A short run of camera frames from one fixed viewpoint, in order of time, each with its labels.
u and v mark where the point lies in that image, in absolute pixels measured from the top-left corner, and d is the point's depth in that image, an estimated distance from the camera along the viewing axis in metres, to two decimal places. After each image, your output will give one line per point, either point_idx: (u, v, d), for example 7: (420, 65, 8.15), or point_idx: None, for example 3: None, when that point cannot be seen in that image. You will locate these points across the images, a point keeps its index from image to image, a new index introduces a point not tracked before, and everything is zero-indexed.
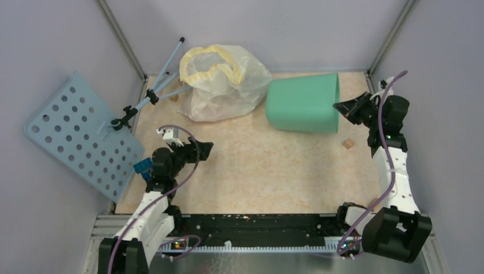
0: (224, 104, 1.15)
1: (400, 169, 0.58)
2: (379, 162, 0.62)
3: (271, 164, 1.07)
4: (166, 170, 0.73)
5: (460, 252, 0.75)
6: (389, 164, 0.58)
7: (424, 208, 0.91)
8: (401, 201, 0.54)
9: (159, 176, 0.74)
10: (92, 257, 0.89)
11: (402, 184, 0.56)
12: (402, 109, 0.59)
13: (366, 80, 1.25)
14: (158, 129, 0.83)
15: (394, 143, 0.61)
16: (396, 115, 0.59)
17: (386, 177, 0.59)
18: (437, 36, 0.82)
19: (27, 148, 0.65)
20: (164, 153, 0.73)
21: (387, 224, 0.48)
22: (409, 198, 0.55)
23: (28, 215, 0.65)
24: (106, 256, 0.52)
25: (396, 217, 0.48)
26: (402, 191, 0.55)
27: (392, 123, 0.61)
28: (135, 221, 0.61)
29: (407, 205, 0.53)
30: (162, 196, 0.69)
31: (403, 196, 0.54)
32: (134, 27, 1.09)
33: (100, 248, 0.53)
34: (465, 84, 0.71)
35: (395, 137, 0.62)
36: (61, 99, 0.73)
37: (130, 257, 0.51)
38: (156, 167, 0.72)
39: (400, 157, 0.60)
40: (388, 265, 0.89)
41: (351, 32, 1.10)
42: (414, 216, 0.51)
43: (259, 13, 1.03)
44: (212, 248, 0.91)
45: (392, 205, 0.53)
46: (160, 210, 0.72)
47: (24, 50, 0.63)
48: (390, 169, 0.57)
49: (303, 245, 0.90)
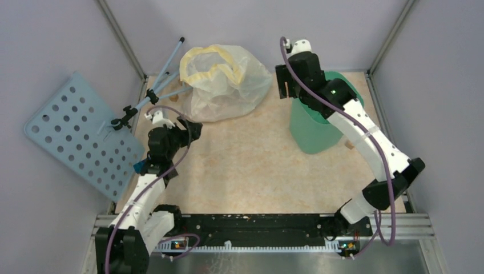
0: (224, 104, 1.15)
1: (372, 127, 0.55)
2: (345, 126, 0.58)
3: (271, 164, 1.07)
4: (162, 149, 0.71)
5: (461, 252, 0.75)
6: (362, 130, 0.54)
7: (426, 208, 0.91)
8: (392, 162, 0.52)
9: (156, 155, 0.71)
10: (91, 257, 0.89)
11: (383, 143, 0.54)
12: (310, 59, 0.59)
13: (366, 80, 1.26)
14: (146, 115, 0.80)
15: (341, 95, 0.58)
16: (311, 65, 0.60)
17: (366, 143, 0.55)
18: (436, 35, 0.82)
19: (28, 148, 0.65)
20: (159, 133, 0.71)
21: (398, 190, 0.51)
22: (396, 151, 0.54)
23: (28, 216, 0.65)
24: (104, 246, 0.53)
25: (402, 181, 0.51)
26: (388, 150, 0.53)
27: (315, 76, 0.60)
28: (130, 208, 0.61)
29: (399, 160, 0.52)
30: (157, 178, 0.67)
31: (392, 153, 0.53)
32: (134, 27, 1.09)
33: (97, 238, 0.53)
34: (463, 84, 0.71)
35: (339, 89, 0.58)
36: (61, 99, 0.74)
37: (128, 246, 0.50)
38: (153, 146, 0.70)
39: (361, 112, 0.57)
40: (388, 265, 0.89)
41: (350, 32, 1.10)
42: (410, 167, 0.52)
43: (259, 14, 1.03)
44: (212, 248, 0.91)
45: (396, 172, 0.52)
46: (156, 193, 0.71)
47: (25, 51, 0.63)
48: (366, 135, 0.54)
49: (303, 245, 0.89)
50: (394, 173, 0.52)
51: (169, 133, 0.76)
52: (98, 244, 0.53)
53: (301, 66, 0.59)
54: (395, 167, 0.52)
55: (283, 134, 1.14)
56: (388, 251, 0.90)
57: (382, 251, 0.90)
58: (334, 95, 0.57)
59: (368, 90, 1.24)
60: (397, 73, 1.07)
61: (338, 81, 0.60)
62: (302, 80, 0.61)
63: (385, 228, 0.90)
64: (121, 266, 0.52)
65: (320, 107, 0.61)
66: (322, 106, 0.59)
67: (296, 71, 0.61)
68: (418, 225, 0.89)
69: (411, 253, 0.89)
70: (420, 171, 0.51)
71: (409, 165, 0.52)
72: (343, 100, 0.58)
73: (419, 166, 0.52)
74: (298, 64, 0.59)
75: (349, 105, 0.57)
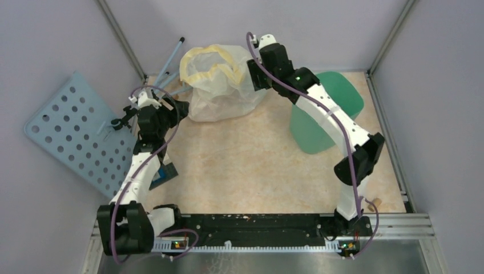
0: (224, 104, 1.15)
1: (334, 107, 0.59)
2: (310, 109, 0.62)
3: (271, 164, 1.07)
4: (153, 128, 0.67)
5: (461, 252, 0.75)
6: (325, 110, 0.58)
7: (426, 208, 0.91)
8: (354, 137, 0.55)
9: (147, 134, 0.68)
10: (92, 257, 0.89)
11: (346, 121, 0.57)
12: (278, 49, 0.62)
13: (366, 80, 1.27)
14: (131, 98, 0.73)
15: (305, 81, 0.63)
16: (279, 56, 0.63)
17: (329, 123, 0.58)
18: (436, 35, 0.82)
19: (28, 148, 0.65)
20: (148, 111, 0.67)
21: (359, 162, 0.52)
22: (357, 128, 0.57)
23: (28, 216, 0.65)
24: (108, 224, 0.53)
25: (362, 153, 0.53)
26: (349, 127, 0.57)
27: (283, 65, 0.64)
28: (129, 184, 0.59)
29: (361, 136, 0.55)
30: (152, 156, 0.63)
31: (353, 130, 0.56)
32: (134, 27, 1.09)
33: (99, 216, 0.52)
34: (463, 84, 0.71)
35: (304, 76, 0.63)
36: (61, 99, 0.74)
37: (133, 221, 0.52)
38: (141, 125, 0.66)
39: (324, 95, 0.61)
40: (387, 265, 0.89)
41: (351, 32, 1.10)
42: (371, 141, 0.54)
43: (259, 13, 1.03)
44: (212, 248, 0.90)
45: (356, 145, 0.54)
46: (153, 169, 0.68)
47: (26, 51, 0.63)
48: (328, 113, 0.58)
49: (303, 245, 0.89)
50: (355, 146, 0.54)
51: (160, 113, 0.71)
52: (101, 220, 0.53)
53: (268, 56, 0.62)
54: (356, 141, 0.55)
55: (283, 134, 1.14)
56: (388, 252, 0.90)
57: (382, 252, 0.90)
58: (298, 81, 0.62)
59: (367, 90, 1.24)
60: (396, 73, 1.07)
61: (303, 69, 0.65)
62: (271, 69, 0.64)
63: (384, 228, 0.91)
64: (127, 239, 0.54)
65: (289, 93, 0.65)
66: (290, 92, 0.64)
67: (264, 61, 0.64)
68: (418, 225, 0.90)
69: (411, 253, 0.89)
70: (379, 144, 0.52)
71: (368, 138, 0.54)
72: (307, 85, 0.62)
73: (378, 139, 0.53)
74: (266, 55, 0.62)
75: (313, 90, 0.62)
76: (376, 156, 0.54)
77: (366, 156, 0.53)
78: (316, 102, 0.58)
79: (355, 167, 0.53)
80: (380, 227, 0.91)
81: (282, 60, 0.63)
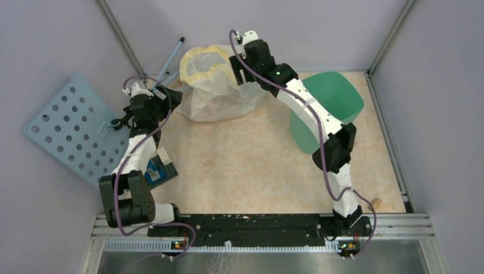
0: (224, 104, 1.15)
1: (310, 99, 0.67)
2: (289, 101, 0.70)
3: (271, 164, 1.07)
4: (146, 113, 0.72)
5: (460, 251, 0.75)
6: (302, 101, 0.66)
7: (426, 208, 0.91)
8: (327, 127, 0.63)
9: (141, 120, 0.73)
10: (92, 257, 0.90)
11: (320, 112, 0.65)
12: (261, 46, 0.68)
13: (366, 80, 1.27)
14: (125, 90, 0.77)
15: (284, 75, 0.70)
16: (262, 51, 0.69)
17: (306, 113, 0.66)
18: (436, 35, 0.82)
19: (28, 148, 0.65)
20: (141, 97, 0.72)
21: (332, 149, 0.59)
22: (331, 117, 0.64)
23: (28, 216, 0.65)
24: (111, 192, 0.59)
25: (335, 140, 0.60)
26: (324, 117, 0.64)
27: (266, 61, 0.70)
28: (129, 158, 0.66)
29: (334, 124, 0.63)
30: (147, 136, 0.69)
31: (327, 120, 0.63)
32: (134, 27, 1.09)
33: (103, 185, 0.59)
34: (463, 84, 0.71)
35: (283, 71, 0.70)
36: (61, 99, 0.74)
37: (134, 185, 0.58)
38: (136, 111, 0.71)
39: (301, 89, 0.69)
40: (387, 265, 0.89)
41: (351, 32, 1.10)
42: (343, 129, 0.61)
43: (259, 13, 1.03)
44: (212, 248, 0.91)
45: (329, 134, 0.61)
46: (149, 150, 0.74)
47: (26, 51, 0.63)
48: (305, 105, 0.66)
49: (303, 245, 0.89)
50: (329, 135, 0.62)
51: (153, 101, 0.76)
52: (104, 190, 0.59)
53: (252, 53, 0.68)
54: (329, 131, 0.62)
55: (283, 135, 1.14)
56: (388, 252, 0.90)
57: (382, 252, 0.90)
58: (278, 75, 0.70)
59: (367, 90, 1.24)
60: (397, 72, 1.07)
61: (283, 65, 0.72)
62: (254, 64, 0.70)
63: (384, 228, 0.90)
64: (129, 206, 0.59)
65: (269, 87, 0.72)
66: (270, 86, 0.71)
67: (249, 57, 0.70)
68: (418, 225, 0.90)
69: (411, 253, 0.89)
70: (350, 133, 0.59)
71: (341, 128, 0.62)
72: (287, 80, 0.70)
73: (350, 129, 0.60)
74: (250, 51, 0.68)
75: (291, 84, 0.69)
76: (350, 143, 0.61)
77: (338, 142, 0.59)
78: (294, 95, 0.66)
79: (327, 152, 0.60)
80: (380, 227, 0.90)
81: (265, 56, 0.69)
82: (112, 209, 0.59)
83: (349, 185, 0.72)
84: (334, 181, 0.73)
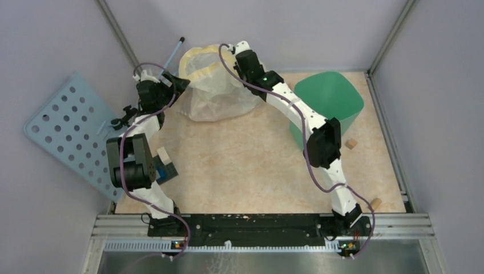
0: (224, 104, 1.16)
1: (294, 99, 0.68)
2: (277, 104, 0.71)
3: (271, 164, 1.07)
4: (152, 98, 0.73)
5: (462, 251, 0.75)
6: (287, 100, 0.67)
7: (426, 208, 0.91)
8: (311, 123, 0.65)
9: (147, 105, 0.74)
10: (92, 257, 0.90)
11: (305, 109, 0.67)
12: (250, 56, 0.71)
13: (366, 80, 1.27)
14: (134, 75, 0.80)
15: (271, 80, 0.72)
16: (251, 60, 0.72)
17: (292, 112, 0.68)
18: (436, 35, 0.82)
19: (28, 148, 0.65)
20: (148, 81, 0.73)
21: (317, 142, 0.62)
22: (315, 114, 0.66)
23: (28, 216, 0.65)
24: (116, 151, 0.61)
25: (320, 135, 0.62)
26: (308, 113, 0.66)
27: (255, 69, 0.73)
28: (134, 128, 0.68)
29: (318, 120, 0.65)
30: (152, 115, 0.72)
31: (310, 116, 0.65)
32: (134, 27, 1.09)
33: (108, 145, 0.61)
34: (463, 84, 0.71)
35: (270, 77, 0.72)
36: (61, 99, 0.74)
37: (137, 144, 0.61)
38: (141, 95, 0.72)
39: (286, 91, 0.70)
40: (388, 265, 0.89)
41: (351, 32, 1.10)
42: (329, 124, 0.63)
43: (259, 13, 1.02)
44: (212, 248, 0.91)
45: (313, 128, 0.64)
46: (152, 129, 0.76)
47: (25, 51, 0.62)
48: (289, 104, 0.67)
49: (303, 245, 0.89)
50: (313, 129, 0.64)
51: (157, 87, 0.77)
52: (109, 150, 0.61)
53: (242, 61, 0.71)
54: (313, 125, 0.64)
55: (283, 134, 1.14)
56: (388, 252, 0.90)
57: (382, 252, 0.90)
58: (265, 80, 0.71)
59: (367, 89, 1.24)
60: (397, 72, 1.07)
61: (271, 72, 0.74)
62: (245, 72, 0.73)
63: (384, 228, 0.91)
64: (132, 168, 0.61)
65: (258, 92, 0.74)
66: (259, 92, 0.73)
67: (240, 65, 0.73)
68: (418, 225, 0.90)
69: (411, 253, 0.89)
70: (334, 127, 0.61)
71: (325, 123, 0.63)
72: (274, 84, 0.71)
73: (334, 124, 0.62)
74: (240, 60, 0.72)
75: (277, 87, 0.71)
76: (335, 137, 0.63)
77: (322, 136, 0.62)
78: (279, 96, 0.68)
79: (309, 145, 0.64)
80: (380, 227, 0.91)
81: (254, 64, 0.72)
82: (116, 169, 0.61)
83: (342, 181, 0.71)
84: (327, 176, 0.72)
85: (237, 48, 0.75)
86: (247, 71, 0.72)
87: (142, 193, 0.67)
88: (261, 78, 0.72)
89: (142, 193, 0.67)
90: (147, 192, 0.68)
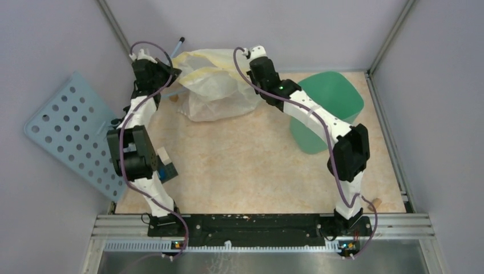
0: (223, 104, 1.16)
1: (314, 106, 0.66)
2: (294, 112, 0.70)
3: (271, 164, 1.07)
4: (148, 76, 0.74)
5: (461, 250, 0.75)
6: (306, 109, 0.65)
7: (427, 208, 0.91)
8: (335, 129, 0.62)
9: (143, 84, 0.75)
10: (92, 257, 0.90)
11: (326, 117, 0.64)
12: (266, 63, 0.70)
13: (366, 80, 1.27)
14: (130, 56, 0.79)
15: (288, 89, 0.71)
16: (267, 68, 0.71)
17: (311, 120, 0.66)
18: (436, 35, 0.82)
19: (27, 148, 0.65)
20: (143, 61, 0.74)
21: (342, 152, 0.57)
22: (338, 121, 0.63)
23: (28, 215, 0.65)
24: (116, 144, 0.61)
25: (346, 143, 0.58)
26: (331, 121, 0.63)
27: (270, 77, 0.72)
28: (132, 115, 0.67)
29: (341, 128, 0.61)
30: (148, 97, 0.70)
31: (334, 123, 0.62)
32: (134, 27, 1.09)
33: (108, 137, 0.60)
34: (463, 84, 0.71)
35: (287, 85, 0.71)
36: (61, 99, 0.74)
37: (138, 137, 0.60)
38: (137, 73, 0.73)
39: (305, 99, 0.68)
40: (388, 265, 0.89)
41: (351, 32, 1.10)
42: (356, 132, 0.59)
43: (259, 13, 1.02)
44: (212, 248, 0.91)
45: (338, 136, 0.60)
46: (149, 111, 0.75)
47: (25, 51, 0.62)
48: (309, 112, 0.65)
49: (303, 245, 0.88)
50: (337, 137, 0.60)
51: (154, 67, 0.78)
52: (110, 142, 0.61)
53: (257, 69, 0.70)
54: (338, 133, 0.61)
55: (283, 135, 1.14)
56: (388, 252, 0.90)
57: (382, 252, 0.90)
58: (280, 89, 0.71)
59: (368, 89, 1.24)
60: (397, 72, 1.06)
61: (287, 80, 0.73)
62: (259, 79, 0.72)
63: (384, 228, 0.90)
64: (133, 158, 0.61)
65: (274, 101, 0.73)
66: (275, 101, 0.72)
67: (255, 73, 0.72)
68: (418, 225, 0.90)
69: (411, 253, 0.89)
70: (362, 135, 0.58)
71: (351, 130, 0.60)
72: (291, 93, 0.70)
73: (362, 131, 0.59)
74: (255, 68, 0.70)
75: (295, 95, 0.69)
76: (364, 145, 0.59)
77: (348, 144, 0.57)
78: (299, 104, 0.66)
79: (334, 154, 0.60)
80: (380, 227, 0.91)
81: (270, 72, 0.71)
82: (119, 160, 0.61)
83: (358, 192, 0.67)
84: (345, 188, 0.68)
85: (254, 55, 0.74)
86: (264, 79, 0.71)
87: (143, 184, 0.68)
88: (278, 87, 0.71)
89: (142, 184, 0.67)
90: (148, 182, 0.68)
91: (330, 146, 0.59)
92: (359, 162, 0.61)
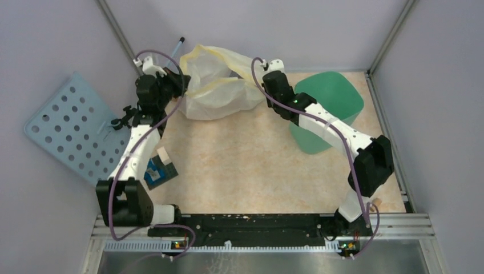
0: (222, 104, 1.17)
1: (332, 119, 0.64)
2: (310, 125, 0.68)
3: (271, 164, 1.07)
4: (153, 99, 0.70)
5: (461, 250, 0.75)
6: (323, 122, 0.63)
7: (426, 208, 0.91)
8: (355, 142, 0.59)
9: (147, 106, 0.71)
10: (92, 257, 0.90)
11: (345, 129, 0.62)
12: (279, 77, 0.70)
13: (366, 80, 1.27)
14: (136, 60, 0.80)
15: (303, 103, 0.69)
16: (280, 82, 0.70)
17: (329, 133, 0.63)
18: (436, 35, 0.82)
19: (28, 148, 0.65)
20: (148, 80, 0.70)
21: (364, 165, 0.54)
22: (357, 133, 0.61)
23: (28, 215, 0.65)
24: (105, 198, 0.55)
25: (368, 156, 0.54)
26: (350, 133, 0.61)
27: (285, 91, 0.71)
28: (128, 159, 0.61)
29: (361, 141, 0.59)
30: (150, 131, 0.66)
31: (354, 136, 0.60)
32: (134, 27, 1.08)
33: (98, 190, 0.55)
34: (463, 84, 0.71)
35: (302, 99, 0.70)
36: (61, 99, 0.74)
37: (129, 196, 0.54)
38: (141, 95, 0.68)
39: (322, 111, 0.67)
40: (387, 265, 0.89)
41: (351, 32, 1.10)
42: (378, 144, 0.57)
43: (259, 13, 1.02)
44: (212, 248, 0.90)
45: (358, 149, 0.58)
46: (152, 142, 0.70)
47: (25, 50, 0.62)
48: (326, 125, 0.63)
49: (303, 245, 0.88)
50: (358, 150, 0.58)
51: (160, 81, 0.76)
52: (99, 196, 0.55)
53: (271, 83, 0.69)
54: (358, 146, 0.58)
55: (283, 134, 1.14)
56: (388, 252, 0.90)
57: (382, 251, 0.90)
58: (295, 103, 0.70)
59: (368, 89, 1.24)
60: (397, 72, 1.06)
61: (302, 94, 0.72)
62: (274, 94, 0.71)
63: (384, 228, 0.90)
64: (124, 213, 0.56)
65: (290, 116, 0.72)
66: (290, 115, 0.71)
67: (269, 85, 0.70)
68: (418, 225, 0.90)
69: (411, 253, 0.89)
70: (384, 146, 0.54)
71: (373, 143, 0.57)
72: (306, 106, 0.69)
73: (384, 142, 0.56)
74: (270, 81, 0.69)
75: (311, 109, 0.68)
76: (387, 158, 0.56)
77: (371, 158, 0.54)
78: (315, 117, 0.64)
79: (355, 166, 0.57)
80: (381, 227, 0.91)
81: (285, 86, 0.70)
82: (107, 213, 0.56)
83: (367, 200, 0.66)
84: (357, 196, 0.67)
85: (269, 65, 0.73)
86: (279, 92, 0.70)
87: None
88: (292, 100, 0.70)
89: None
90: None
91: (350, 160, 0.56)
92: (381, 177, 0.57)
